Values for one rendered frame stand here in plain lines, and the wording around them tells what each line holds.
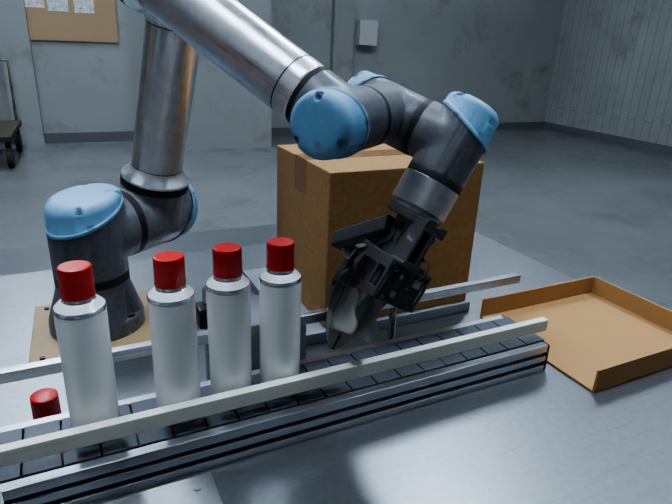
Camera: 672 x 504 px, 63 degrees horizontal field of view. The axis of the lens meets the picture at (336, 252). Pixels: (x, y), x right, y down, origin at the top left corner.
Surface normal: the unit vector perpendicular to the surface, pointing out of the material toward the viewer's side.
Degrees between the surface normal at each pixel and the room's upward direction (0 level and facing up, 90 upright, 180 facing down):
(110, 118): 90
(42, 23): 90
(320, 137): 90
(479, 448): 0
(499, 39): 90
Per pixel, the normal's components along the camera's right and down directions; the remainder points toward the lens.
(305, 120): -0.47, 0.30
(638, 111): -0.91, 0.11
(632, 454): 0.04, -0.93
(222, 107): 0.41, 0.34
